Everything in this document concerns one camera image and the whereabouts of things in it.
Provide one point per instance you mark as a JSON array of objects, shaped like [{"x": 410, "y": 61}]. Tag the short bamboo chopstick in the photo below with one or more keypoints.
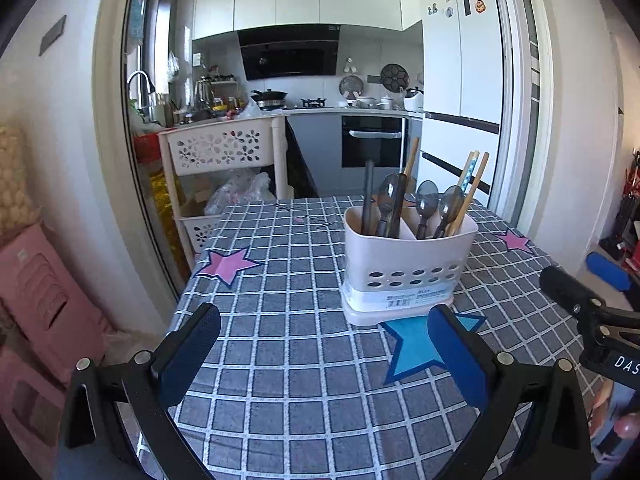
[{"x": 455, "y": 226}]

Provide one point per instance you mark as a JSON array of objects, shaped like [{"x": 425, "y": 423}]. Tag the long bamboo chopstick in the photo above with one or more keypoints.
[{"x": 399, "y": 193}]

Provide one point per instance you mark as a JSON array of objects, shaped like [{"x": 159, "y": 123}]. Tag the blue patterned bamboo chopstick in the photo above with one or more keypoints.
[{"x": 466, "y": 176}]

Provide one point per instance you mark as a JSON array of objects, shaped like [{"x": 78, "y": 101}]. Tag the dark grey spoon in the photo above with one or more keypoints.
[{"x": 366, "y": 216}]

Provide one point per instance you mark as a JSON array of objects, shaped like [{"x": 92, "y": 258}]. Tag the dark translucent plastic spoon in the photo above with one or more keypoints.
[{"x": 427, "y": 202}]

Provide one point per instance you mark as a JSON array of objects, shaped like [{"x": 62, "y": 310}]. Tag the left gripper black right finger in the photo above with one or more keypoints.
[{"x": 554, "y": 443}]

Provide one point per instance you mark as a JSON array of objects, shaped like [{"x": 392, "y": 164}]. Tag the grey checked tablecloth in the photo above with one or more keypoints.
[{"x": 290, "y": 389}]

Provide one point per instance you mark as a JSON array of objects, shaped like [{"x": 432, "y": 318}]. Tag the black built-in oven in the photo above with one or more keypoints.
[{"x": 381, "y": 139}]

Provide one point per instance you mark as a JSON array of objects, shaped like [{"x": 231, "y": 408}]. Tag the black wok on stove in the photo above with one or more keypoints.
[{"x": 268, "y": 99}]

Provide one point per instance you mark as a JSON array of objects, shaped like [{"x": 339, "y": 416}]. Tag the black range hood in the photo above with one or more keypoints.
[{"x": 300, "y": 50}]

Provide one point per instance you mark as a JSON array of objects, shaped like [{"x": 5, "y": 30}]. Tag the white refrigerator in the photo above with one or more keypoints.
[{"x": 462, "y": 91}]

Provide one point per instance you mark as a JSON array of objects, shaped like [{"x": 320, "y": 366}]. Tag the black hanging apron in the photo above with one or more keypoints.
[{"x": 299, "y": 175}]

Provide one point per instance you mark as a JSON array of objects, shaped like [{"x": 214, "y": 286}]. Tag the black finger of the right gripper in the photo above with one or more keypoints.
[
  {"x": 570, "y": 294},
  {"x": 608, "y": 271}
]

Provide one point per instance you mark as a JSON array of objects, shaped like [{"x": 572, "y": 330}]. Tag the black chopstick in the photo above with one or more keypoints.
[{"x": 449, "y": 207}]

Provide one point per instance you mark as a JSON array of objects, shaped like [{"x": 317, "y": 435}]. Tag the white plastic storage trolley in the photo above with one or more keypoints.
[{"x": 209, "y": 147}]

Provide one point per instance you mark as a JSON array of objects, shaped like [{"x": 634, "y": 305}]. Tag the pink plastic stool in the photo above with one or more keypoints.
[
  {"x": 31, "y": 408},
  {"x": 60, "y": 322}
]

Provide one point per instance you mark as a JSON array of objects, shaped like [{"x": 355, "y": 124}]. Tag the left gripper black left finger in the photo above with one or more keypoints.
[{"x": 93, "y": 442}]

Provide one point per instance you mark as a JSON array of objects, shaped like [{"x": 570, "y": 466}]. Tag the pink plastic utensil holder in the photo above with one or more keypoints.
[{"x": 386, "y": 279}]

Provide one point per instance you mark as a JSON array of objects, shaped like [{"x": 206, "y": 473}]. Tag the chrome kitchen faucet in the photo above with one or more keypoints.
[{"x": 142, "y": 101}]

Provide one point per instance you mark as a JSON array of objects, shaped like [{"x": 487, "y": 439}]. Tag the person's right hand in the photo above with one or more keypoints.
[{"x": 613, "y": 425}]

